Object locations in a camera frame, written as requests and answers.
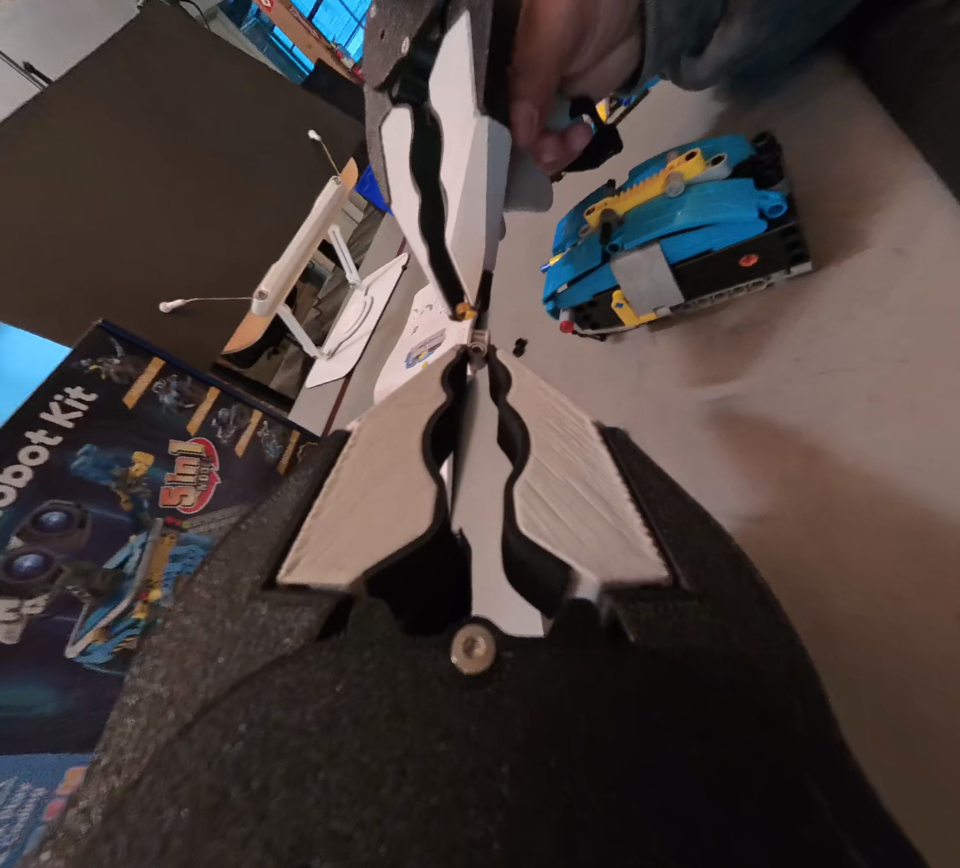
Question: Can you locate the dark dotted cloth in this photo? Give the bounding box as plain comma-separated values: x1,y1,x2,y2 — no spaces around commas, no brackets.
825,0,960,203

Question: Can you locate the white adjustable stand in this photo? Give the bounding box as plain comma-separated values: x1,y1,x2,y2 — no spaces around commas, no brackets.
159,129,411,389

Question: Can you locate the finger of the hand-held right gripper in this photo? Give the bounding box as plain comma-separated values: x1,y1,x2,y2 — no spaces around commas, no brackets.
431,7,515,284
378,101,485,322

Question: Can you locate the open instruction booklet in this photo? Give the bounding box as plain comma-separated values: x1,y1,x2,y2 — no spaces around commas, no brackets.
372,286,470,404

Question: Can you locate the person's right hand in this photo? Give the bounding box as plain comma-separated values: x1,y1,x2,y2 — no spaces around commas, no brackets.
510,0,651,173

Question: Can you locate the grey desk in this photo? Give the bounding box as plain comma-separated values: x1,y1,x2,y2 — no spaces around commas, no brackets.
288,50,960,868

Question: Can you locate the blue brick toy car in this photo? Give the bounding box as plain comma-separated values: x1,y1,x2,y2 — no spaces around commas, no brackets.
541,131,814,344

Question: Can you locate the dark robot kit box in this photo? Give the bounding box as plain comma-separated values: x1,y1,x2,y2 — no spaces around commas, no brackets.
0,319,322,868

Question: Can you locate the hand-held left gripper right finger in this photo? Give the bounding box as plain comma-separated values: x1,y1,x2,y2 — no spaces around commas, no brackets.
486,346,672,619

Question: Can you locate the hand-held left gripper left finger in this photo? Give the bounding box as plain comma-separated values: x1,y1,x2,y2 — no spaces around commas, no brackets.
276,346,463,593

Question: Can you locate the blue storage bin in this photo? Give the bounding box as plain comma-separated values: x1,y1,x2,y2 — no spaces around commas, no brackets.
352,163,393,214

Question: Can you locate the black divider panel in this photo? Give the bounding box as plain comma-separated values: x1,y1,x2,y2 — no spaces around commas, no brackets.
0,1,370,374

